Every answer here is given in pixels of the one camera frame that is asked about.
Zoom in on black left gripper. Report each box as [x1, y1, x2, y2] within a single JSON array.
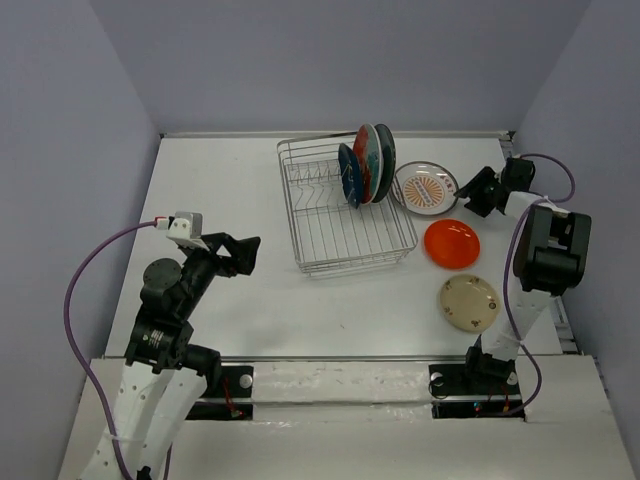
[[179, 231, 261, 316]]

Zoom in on white plate with orange sunburst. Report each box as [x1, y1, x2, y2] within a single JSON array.
[[392, 161, 458, 217]]

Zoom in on orange round plate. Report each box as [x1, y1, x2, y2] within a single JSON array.
[[423, 218, 481, 270]]

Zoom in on teal round plate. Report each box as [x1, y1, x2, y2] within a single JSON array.
[[373, 123, 396, 203]]

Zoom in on red and teal floral plate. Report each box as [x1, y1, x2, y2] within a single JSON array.
[[353, 123, 383, 205]]

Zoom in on dark blue leaf dish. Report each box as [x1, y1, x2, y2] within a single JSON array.
[[338, 143, 364, 209]]

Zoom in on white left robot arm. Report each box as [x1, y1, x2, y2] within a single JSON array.
[[80, 233, 261, 479]]

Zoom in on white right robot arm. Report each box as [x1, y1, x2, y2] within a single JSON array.
[[455, 153, 592, 392]]

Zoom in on cream floral small plate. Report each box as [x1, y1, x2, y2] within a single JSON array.
[[437, 274, 501, 334]]

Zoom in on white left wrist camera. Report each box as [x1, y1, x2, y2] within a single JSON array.
[[155, 211, 208, 250]]

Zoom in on stainless wire dish rack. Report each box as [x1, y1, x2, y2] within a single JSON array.
[[276, 131, 418, 276]]

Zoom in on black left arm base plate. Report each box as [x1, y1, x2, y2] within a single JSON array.
[[186, 364, 254, 421]]

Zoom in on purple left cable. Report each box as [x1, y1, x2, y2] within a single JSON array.
[[63, 219, 176, 480]]

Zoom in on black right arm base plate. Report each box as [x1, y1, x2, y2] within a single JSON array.
[[428, 363, 525, 420]]

